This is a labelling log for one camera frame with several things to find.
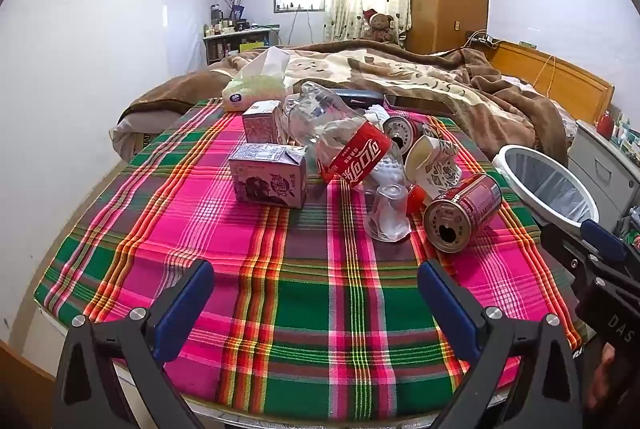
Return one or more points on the brown beige blanket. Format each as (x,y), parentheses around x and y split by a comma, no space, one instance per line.
(500,99)

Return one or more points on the red drink can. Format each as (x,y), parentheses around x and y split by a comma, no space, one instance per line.
(400,129)
(465,209)

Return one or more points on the person's right hand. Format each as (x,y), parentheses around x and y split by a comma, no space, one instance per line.
(600,379)

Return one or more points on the dark blue glasses case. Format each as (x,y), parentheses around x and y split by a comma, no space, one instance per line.
(357,96)

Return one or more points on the soft tissue pack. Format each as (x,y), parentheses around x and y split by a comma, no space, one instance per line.
(250,89)

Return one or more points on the cluttered shelf desk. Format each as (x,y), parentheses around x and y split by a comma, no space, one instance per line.
(235,44)

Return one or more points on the pile of small boxes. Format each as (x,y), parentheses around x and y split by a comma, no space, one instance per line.
(627,131)

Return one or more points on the red mug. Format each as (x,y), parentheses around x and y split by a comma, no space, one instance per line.
(605,125)

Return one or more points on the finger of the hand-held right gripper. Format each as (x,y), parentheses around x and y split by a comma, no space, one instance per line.
(565,254)
(602,239)

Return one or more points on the pink green plaid tablecloth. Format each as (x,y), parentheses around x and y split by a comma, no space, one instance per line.
(300,309)

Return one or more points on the wooden bed headboard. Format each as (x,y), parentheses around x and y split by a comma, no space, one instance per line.
(565,79)

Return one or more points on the brown teddy bear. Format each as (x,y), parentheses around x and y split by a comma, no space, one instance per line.
(380,26)

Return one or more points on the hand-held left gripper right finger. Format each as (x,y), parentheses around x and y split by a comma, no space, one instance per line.
(450,304)

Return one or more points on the white trash bin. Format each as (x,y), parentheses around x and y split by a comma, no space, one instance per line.
(545,186)

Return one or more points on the large purple drink carton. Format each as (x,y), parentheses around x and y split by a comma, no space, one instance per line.
(270,179)

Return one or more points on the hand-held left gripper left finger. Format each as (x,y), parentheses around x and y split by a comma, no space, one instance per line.
(187,304)

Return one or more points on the grey drawer cabinet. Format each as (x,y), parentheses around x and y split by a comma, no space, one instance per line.
(600,169)

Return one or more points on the small pink drink carton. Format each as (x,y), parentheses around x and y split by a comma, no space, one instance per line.
(260,124)

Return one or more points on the clear plastic cup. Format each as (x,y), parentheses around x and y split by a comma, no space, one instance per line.
(387,214)

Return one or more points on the patterned paper cup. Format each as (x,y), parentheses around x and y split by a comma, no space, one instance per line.
(435,169)

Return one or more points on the clear bottle with red label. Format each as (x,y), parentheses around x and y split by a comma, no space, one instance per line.
(350,149)

